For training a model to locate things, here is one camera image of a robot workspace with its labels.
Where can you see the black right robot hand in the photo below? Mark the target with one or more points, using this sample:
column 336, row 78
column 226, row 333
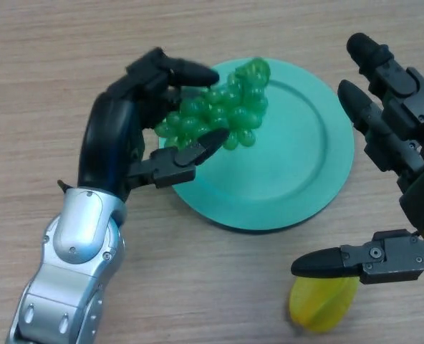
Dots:
column 402, row 118

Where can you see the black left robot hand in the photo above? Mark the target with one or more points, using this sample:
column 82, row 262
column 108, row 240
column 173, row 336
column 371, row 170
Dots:
column 108, row 143

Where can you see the green grapes bunch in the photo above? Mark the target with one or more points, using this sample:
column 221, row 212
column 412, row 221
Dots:
column 226, row 111

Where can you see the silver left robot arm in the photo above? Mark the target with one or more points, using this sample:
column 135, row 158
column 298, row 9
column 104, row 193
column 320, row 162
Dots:
column 72, row 265

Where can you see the green round plate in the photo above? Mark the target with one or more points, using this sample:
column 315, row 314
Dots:
column 290, row 161

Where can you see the yellow starfruit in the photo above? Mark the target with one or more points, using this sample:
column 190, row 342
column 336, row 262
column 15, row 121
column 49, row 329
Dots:
column 319, row 304

